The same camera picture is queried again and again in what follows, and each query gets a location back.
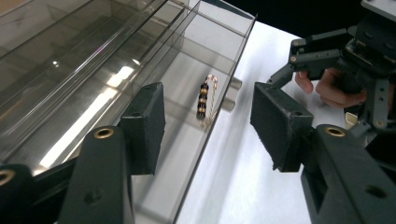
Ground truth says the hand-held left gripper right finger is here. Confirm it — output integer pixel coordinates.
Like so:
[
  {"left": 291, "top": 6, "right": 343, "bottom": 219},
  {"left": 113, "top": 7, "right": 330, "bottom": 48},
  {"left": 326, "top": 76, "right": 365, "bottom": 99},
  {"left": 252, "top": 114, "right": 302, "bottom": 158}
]
[{"left": 250, "top": 82, "right": 315, "bottom": 173}]

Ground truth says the transparent grey compartment box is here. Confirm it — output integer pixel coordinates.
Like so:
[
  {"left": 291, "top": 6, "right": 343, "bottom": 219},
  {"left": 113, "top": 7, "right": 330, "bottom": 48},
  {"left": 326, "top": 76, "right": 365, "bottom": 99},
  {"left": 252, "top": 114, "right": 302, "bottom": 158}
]
[{"left": 0, "top": 0, "right": 256, "bottom": 224}]

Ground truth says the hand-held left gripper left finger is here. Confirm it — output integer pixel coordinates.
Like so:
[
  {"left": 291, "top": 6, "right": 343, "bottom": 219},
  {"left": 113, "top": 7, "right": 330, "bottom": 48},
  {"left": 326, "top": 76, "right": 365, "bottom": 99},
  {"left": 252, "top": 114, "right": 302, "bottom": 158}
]
[{"left": 120, "top": 82, "right": 166, "bottom": 175}]

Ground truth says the black and gold beaded earring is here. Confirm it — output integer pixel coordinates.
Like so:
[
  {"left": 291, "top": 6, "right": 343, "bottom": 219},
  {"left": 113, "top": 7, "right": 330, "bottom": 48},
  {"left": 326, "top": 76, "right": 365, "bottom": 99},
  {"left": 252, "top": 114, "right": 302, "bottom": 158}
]
[{"left": 195, "top": 74, "right": 219, "bottom": 122}]

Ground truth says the white board table cover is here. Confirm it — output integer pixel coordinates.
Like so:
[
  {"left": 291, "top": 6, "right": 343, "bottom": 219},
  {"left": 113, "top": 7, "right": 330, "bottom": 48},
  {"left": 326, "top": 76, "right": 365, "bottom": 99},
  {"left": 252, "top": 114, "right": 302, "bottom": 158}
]
[{"left": 177, "top": 21, "right": 365, "bottom": 224}]

